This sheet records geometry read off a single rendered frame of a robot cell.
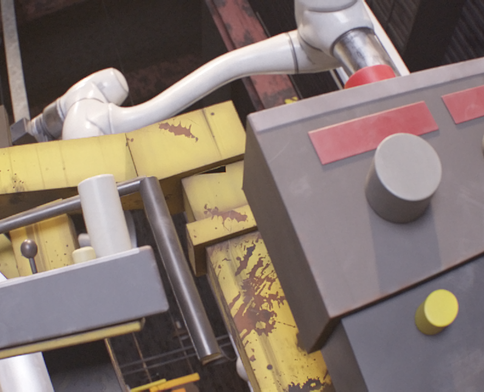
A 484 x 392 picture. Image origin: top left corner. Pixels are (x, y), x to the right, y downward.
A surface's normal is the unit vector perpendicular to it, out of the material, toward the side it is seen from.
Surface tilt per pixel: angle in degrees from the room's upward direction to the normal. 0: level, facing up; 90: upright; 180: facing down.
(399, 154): 90
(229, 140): 90
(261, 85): 90
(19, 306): 108
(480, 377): 90
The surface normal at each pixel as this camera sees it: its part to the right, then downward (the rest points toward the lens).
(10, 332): 0.11, -0.11
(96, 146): 0.03, -0.41
